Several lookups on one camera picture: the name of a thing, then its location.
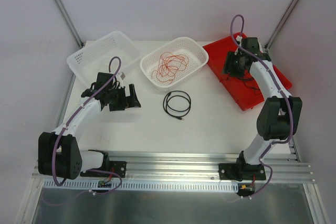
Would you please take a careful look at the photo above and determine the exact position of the thin black cable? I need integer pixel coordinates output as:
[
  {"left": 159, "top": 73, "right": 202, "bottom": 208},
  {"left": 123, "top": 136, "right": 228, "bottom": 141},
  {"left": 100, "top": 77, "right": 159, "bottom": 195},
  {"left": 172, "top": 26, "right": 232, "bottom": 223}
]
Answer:
[{"left": 243, "top": 76, "right": 262, "bottom": 96}]

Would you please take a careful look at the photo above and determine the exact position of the black cable bundle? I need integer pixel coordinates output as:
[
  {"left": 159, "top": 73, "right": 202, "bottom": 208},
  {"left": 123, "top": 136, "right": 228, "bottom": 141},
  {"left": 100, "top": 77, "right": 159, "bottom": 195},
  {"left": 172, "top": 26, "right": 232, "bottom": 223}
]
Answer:
[{"left": 162, "top": 90, "right": 192, "bottom": 122}]

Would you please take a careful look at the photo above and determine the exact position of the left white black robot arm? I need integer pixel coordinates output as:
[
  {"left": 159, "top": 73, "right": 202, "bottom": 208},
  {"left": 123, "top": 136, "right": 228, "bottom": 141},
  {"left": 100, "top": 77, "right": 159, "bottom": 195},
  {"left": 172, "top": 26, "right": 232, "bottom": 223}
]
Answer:
[{"left": 38, "top": 72, "right": 141, "bottom": 180}]

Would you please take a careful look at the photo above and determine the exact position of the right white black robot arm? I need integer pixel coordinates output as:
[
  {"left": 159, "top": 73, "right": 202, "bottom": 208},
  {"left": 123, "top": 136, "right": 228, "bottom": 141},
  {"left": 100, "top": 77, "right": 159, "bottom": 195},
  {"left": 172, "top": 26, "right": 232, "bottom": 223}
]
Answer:
[{"left": 223, "top": 36, "right": 302, "bottom": 180}]

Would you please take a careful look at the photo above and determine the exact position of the red plastic tray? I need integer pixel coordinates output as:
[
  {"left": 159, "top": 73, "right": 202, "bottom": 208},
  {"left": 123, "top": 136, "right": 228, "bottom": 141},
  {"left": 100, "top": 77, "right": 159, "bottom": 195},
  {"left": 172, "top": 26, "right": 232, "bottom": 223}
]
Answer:
[{"left": 202, "top": 31, "right": 293, "bottom": 112}]

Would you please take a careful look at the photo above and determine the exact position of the translucent white rectangular basket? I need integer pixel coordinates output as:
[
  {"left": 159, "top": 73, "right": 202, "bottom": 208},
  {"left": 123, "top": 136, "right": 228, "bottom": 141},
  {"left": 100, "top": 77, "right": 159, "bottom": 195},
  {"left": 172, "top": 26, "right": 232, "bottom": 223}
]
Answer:
[{"left": 67, "top": 31, "right": 141, "bottom": 86}]

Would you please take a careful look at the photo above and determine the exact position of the white perforated oval basket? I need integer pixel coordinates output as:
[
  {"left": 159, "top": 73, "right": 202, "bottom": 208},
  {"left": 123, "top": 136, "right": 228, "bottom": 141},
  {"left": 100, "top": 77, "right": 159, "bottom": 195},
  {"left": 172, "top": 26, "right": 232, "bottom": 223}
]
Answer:
[{"left": 140, "top": 37, "right": 209, "bottom": 92}]

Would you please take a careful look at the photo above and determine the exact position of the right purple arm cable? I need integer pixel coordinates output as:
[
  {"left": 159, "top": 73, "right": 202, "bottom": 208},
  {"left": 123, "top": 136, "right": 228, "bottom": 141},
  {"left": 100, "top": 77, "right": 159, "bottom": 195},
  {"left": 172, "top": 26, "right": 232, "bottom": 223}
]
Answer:
[{"left": 230, "top": 14, "right": 294, "bottom": 164}]

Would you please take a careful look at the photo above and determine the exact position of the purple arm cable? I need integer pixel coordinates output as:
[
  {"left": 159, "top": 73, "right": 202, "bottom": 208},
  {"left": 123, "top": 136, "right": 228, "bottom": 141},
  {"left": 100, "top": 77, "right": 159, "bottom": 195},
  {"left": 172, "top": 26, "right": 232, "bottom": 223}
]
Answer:
[
  {"left": 230, "top": 14, "right": 294, "bottom": 164},
  {"left": 51, "top": 56, "right": 122, "bottom": 187}
]

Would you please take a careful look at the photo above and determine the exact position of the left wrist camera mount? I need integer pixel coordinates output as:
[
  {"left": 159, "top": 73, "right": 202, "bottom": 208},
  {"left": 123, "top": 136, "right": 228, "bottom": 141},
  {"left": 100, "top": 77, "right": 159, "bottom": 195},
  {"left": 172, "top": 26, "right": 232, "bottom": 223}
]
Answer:
[{"left": 116, "top": 72, "right": 125, "bottom": 80}]

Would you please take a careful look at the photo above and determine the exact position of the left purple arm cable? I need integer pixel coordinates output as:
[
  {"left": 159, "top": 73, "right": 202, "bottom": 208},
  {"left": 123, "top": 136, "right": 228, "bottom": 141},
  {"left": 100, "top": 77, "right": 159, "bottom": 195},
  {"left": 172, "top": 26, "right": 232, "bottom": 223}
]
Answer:
[{"left": 51, "top": 56, "right": 122, "bottom": 187}]

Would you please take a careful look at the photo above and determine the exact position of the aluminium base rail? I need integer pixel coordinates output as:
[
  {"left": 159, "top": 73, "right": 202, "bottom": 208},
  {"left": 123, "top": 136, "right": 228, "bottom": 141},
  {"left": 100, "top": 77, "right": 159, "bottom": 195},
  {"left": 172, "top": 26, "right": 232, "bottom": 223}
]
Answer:
[{"left": 31, "top": 150, "right": 314, "bottom": 183}]

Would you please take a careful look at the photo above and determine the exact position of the white slotted cable duct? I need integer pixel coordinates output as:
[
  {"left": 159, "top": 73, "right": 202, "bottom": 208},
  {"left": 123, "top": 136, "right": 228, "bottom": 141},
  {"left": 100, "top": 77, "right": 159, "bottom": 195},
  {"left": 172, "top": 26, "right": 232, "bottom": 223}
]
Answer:
[{"left": 41, "top": 179, "right": 239, "bottom": 193}]

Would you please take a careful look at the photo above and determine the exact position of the right aluminium frame post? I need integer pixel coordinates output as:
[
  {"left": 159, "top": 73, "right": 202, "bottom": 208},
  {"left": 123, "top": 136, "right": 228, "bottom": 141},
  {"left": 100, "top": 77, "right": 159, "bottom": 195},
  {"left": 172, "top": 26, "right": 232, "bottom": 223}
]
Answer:
[{"left": 264, "top": 0, "right": 300, "bottom": 51}]

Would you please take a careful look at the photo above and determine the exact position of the aluminium frame post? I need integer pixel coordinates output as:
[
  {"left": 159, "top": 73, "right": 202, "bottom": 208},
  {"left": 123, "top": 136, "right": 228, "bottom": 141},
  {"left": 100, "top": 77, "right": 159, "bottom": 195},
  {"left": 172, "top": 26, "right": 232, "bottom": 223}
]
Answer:
[
  {"left": 264, "top": 0, "right": 300, "bottom": 51},
  {"left": 53, "top": 0, "right": 84, "bottom": 49}
]

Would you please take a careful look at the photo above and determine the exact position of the left aluminium frame post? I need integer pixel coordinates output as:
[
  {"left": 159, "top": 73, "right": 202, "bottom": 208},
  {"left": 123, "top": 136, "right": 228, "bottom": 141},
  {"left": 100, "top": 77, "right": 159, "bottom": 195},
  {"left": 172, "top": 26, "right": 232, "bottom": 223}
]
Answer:
[{"left": 53, "top": 0, "right": 84, "bottom": 49}]

